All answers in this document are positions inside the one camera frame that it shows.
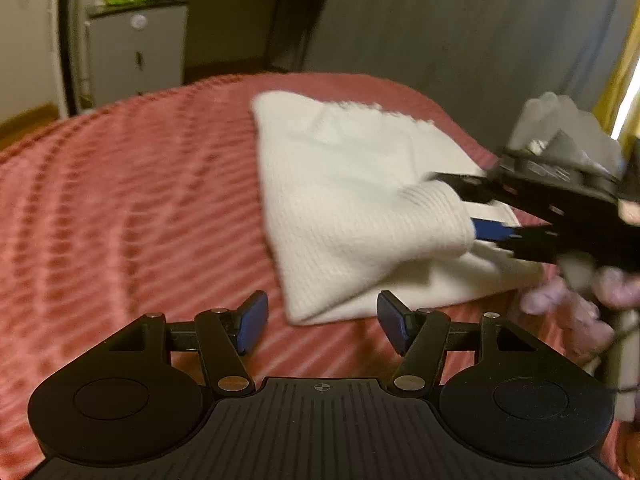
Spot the white knit sweater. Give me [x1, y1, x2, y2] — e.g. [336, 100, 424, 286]
[252, 91, 544, 325]

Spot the right hand pink glove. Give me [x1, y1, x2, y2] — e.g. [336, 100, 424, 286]
[520, 266, 639, 365]

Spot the grey bow pillow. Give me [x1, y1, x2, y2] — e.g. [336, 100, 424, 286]
[525, 130, 612, 174]

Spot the red ribbed bed blanket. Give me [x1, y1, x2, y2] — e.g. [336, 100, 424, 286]
[0, 71, 640, 480]

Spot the grey curtain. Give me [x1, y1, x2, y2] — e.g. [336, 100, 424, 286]
[305, 0, 637, 149]

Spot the grey drawer cabinet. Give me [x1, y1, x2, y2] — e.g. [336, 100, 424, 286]
[86, 2, 188, 107]

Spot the white standing fan column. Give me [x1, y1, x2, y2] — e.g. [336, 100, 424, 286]
[48, 0, 93, 119]

